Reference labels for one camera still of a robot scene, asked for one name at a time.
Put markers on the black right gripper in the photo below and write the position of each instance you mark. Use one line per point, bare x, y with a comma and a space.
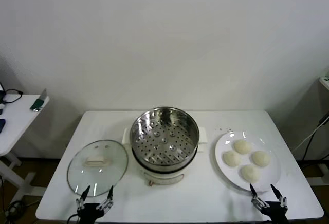
276, 211

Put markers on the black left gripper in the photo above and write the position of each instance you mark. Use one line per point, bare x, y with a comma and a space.
90, 212

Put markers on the white steamed baozi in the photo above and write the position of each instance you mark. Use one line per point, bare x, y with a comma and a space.
231, 158
250, 174
242, 147
261, 158

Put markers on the round glass pot lid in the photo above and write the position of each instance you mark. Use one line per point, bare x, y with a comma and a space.
109, 154

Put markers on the perforated steel steamer basket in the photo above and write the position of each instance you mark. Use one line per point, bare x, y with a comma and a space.
164, 141

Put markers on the large white plate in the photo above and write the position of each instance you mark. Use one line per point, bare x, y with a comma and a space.
272, 174

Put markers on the grey cabinet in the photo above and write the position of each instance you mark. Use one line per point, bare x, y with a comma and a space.
324, 141

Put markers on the white side table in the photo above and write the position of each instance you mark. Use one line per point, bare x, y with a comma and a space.
18, 121

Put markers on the dark blue flat object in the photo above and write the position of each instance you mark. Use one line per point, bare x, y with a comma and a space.
2, 125

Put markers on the black device at table edge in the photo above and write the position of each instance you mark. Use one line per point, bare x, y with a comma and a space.
1, 88

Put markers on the white metal floor frame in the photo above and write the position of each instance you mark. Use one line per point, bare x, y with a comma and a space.
321, 180

